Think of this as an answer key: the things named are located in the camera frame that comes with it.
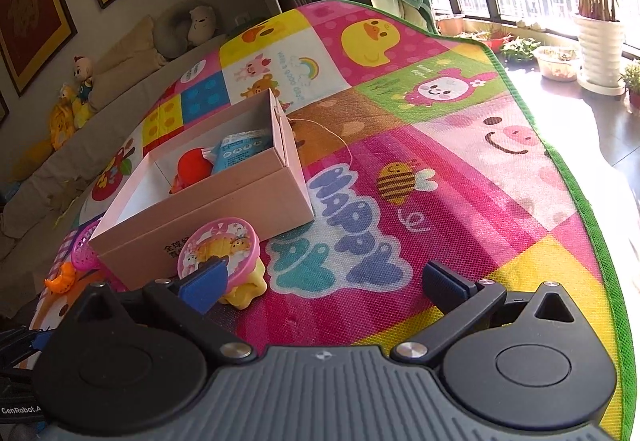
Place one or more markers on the white ribbed plant pot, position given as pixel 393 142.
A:
pixel 601 52

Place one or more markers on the beige cushion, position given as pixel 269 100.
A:
pixel 130 60

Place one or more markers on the yellow plush toy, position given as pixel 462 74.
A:
pixel 61 127

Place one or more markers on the grey neck pillow bear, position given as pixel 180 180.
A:
pixel 183 26

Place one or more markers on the pink cardboard box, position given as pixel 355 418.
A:
pixel 141 235

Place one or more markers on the pink round cartoon toy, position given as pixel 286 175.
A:
pixel 235 241

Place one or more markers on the cartoon boy doll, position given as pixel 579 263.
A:
pixel 83 74

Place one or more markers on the orange plastic toy piece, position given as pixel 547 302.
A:
pixel 62 282

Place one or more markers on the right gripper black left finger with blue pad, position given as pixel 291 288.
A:
pixel 180 306

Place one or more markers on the blue tissue packet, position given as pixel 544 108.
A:
pixel 236 147

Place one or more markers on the beige sofa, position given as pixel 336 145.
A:
pixel 29 234

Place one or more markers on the colourful cartoon play mat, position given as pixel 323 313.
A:
pixel 413 148

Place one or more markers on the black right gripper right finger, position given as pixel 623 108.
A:
pixel 465 306

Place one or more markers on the pink plastic toy basket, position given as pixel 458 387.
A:
pixel 82 255

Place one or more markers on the red plastic lid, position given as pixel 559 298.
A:
pixel 193 166

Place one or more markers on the red gold framed picture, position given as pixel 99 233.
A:
pixel 32 32

